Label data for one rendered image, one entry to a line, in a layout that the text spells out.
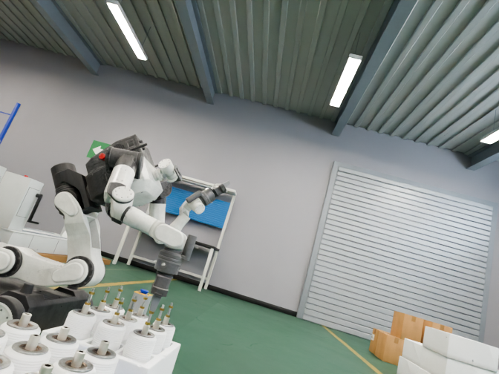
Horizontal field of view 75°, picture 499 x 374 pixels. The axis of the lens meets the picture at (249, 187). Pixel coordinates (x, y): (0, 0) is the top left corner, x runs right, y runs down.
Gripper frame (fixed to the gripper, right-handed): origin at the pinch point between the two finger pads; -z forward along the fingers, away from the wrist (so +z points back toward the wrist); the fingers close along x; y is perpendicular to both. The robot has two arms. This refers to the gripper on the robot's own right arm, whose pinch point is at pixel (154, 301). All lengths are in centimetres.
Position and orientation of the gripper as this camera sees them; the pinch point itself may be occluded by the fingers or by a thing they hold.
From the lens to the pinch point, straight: 128.0
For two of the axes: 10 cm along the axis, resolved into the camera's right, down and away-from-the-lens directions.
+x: -2.9, 1.5, 9.4
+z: 2.9, -9.3, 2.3
